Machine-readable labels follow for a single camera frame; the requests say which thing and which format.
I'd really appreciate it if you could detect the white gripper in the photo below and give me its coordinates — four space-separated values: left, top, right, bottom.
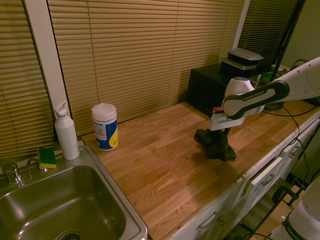
207 112 246 138

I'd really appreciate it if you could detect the black cloth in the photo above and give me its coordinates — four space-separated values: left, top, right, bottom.
194 127 238 162

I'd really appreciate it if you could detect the black steel microwave oven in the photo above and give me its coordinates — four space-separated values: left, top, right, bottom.
187 62 241 118

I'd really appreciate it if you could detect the white open drawer front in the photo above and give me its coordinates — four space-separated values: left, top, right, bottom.
249 157 285 201

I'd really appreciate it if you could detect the black lidded food container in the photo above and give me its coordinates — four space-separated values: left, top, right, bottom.
220 56 259 79

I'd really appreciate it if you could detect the grey lidded food container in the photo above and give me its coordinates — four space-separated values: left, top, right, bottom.
226 47 266 68

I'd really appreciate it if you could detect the green black clamp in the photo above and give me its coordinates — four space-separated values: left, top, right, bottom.
272 184 305 208

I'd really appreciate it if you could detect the dark narrow window blind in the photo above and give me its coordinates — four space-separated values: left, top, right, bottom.
237 0 300 74

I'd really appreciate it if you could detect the black tripod pole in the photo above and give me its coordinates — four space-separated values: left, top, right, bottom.
270 0 307 81

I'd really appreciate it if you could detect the wide beige window blind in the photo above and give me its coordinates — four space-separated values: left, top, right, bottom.
46 0 245 136

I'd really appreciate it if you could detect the disinfecting wipes canister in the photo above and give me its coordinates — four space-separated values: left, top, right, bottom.
91 102 120 152

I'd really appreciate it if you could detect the white metal water bottle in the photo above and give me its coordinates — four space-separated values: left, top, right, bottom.
52 100 81 161

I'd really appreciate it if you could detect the green yellow sponge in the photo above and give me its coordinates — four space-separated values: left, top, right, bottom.
37 146 57 170

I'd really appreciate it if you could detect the stainless steel sink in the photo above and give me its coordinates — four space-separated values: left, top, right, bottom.
0 144 150 240

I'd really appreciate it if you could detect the chrome sink faucet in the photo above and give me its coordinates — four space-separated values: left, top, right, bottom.
2 161 26 186

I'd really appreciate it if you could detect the metal drawer handle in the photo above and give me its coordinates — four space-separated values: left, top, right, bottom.
260 173 276 186

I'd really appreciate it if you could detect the metal bar cabinet handle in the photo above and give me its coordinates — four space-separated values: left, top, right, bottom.
287 145 301 159
198 210 219 231

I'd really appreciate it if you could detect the black power cable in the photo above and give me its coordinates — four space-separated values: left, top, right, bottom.
264 104 311 176

